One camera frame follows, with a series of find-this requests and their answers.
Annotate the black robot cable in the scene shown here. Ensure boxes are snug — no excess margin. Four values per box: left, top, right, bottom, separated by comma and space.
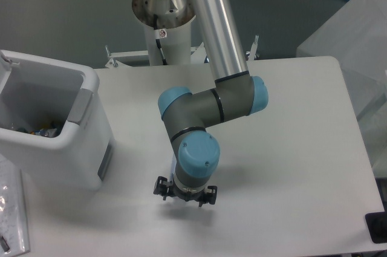
152, 14, 169, 66

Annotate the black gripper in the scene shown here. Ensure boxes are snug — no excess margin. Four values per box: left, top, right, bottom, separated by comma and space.
153, 176, 217, 207

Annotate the white pedestal base frame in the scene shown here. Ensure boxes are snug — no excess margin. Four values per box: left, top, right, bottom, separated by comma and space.
105, 34, 259, 68

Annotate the white trash can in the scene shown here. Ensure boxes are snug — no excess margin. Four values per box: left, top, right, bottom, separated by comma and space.
1, 50, 114, 190

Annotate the black device at edge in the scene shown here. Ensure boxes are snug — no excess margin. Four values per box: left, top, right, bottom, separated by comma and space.
365, 212, 386, 244

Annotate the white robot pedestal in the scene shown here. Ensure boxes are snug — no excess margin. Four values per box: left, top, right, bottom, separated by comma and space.
132, 0, 195, 66

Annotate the grey side cabinet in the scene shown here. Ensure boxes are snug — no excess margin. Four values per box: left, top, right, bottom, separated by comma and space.
296, 0, 386, 178

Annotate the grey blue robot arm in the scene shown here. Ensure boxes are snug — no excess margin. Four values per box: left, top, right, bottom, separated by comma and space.
132, 0, 268, 205

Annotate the trash inside can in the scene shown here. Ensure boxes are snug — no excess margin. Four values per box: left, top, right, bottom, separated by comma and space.
11, 119, 64, 137

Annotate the paper notebook in sleeve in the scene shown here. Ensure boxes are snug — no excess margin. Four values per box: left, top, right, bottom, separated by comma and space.
1, 157, 30, 256

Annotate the crushed clear plastic bottle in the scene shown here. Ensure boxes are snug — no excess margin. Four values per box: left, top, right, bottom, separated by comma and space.
169, 155, 177, 181

